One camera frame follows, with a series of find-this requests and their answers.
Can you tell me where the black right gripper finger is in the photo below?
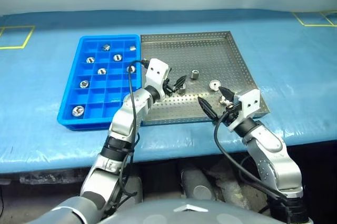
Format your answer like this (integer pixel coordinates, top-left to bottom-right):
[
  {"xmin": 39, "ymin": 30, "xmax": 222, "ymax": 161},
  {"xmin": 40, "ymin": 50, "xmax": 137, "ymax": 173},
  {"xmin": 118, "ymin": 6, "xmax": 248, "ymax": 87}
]
[
  {"xmin": 197, "ymin": 96, "xmax": 221, "ymax": 125},
  {"xmin": 220, "ymin": 87, "xmax": 236, "ymax": 105}
]

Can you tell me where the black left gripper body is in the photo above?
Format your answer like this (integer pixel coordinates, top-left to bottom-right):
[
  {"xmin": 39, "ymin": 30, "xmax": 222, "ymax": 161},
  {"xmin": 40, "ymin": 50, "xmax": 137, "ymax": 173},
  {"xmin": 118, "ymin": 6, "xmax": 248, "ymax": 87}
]
[{"xmin": 162, "ymin": 77, "xmax": 176, "ymax": 97}]

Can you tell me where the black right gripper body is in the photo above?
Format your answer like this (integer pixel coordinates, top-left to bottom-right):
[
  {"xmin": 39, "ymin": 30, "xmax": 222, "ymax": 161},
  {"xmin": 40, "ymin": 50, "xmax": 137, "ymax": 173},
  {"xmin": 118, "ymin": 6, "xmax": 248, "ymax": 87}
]
[{"xmin": 216, "ymin": 102, "xmax": 242, "ymax": 128}]

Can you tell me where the perforated steel tray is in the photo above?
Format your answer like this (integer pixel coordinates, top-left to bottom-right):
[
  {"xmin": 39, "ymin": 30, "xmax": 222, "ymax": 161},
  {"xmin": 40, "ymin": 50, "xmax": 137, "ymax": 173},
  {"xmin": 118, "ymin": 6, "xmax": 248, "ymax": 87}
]
[{"xmin": 139, "ymin": 31, "xmax": 271, "ymax": 126}]

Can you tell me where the blue compartment plastic tray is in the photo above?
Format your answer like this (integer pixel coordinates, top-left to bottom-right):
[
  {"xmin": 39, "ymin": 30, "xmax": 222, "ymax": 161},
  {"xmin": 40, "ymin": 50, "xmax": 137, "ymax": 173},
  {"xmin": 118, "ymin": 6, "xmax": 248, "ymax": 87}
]
[{"xmin": 57, "ymin": 35, "xmax": 144, "ymax": 132}]

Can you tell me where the flat metal washer part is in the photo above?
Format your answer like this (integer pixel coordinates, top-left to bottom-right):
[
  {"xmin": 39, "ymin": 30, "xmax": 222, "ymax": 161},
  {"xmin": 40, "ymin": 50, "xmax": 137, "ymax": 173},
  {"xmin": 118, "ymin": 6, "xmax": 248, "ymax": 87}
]
[{"xmin": 209, "ymin": 79, "xmax": 222, "ymax": 92}]

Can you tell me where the blue plastic table cover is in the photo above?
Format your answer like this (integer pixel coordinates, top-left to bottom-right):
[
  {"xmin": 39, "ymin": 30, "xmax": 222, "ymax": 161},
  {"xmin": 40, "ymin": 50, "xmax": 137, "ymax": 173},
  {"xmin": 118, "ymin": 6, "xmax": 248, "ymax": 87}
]
[{"xmin": 0, "ymin": 9, "xmax": 337, "ymax": 174}]

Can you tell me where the grey round cylinder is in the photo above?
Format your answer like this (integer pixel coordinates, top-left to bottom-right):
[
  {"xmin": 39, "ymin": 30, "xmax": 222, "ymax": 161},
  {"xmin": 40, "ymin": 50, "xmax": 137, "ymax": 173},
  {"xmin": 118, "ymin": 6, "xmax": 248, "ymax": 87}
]
[{"xmin": 180, "ymin": 167, "xmax": 216, "ymax": 201}]

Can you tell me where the grey robot torso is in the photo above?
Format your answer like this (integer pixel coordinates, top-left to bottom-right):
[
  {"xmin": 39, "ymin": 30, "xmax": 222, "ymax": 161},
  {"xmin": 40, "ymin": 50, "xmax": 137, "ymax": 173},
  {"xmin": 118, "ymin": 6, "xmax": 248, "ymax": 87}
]
[{"xmin": 98, "ymin": 199, "xmax": 286, "ymax": 224}]

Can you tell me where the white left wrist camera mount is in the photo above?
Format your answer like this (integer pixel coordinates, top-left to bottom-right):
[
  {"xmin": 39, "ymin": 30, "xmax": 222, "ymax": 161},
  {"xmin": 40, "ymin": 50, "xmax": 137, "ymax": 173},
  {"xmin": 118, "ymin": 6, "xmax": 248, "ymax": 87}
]
[{"xmin": 144, "ymin": 58, "xmax": 172, "ymax": 96}]

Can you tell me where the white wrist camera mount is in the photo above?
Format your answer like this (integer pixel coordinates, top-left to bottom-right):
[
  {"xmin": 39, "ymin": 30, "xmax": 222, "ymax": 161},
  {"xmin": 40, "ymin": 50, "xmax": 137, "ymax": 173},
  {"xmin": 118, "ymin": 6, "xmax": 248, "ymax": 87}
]
[
  {"xmin": 144, "ymin": 58, "xmax": 172, "ymax": 96},
  {"xmin": 227, "ymin": 89, "xmax": 262, "ymax": 132}
]

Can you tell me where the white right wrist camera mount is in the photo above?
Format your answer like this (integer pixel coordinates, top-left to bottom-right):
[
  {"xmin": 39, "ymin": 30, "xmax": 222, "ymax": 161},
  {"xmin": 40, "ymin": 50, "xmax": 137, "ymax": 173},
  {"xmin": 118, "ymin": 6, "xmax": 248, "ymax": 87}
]
[{"xmin": 227, "ymin": 89, "xmax": 262, "ymax": 132}]

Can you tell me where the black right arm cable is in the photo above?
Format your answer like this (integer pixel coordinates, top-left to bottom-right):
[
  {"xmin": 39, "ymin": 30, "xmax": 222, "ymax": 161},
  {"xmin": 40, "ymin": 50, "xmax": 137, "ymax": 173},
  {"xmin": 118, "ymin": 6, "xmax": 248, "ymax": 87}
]
[{"xmin": 213, "ymin": 110, "xmax": 290, "ymax": 203}]

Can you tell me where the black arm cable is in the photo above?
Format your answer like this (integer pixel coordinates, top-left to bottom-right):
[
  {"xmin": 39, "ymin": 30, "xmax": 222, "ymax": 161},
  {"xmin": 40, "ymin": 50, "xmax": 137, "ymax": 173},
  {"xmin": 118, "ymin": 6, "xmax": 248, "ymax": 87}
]
[
  {"xmin": 105, "ymin": 59, "xmax": 151, "ymax": 217},
  {"xmin": 213, "ymin": 110, "xmax": 290, "ymax": 203}
]

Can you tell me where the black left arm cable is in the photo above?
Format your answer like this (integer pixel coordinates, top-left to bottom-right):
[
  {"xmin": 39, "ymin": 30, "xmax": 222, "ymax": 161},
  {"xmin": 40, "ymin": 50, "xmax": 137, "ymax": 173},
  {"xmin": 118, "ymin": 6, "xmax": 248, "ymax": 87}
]
[{"xmin": 105, "ymin": 59, "xmax": 151, "ymax": 217}]

